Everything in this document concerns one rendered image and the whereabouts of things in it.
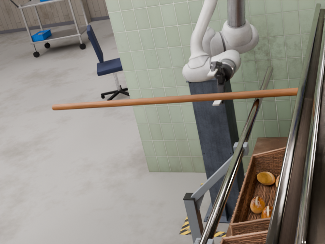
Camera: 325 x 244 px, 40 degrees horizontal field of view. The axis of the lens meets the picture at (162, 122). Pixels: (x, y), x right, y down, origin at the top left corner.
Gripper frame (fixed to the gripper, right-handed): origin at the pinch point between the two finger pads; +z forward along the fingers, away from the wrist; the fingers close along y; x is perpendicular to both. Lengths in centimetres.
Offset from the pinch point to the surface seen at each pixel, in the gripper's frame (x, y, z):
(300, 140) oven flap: -43, -22, 84
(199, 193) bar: -1.0, 22.6, 42.9
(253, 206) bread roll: -11, 57, 5
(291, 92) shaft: -32.4, 0.2, 7.4
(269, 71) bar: -19.8, 2.6, -22.8
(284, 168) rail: -41, -24, 99
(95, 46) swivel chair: 215, 49, -275
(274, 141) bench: -11, 62, -65
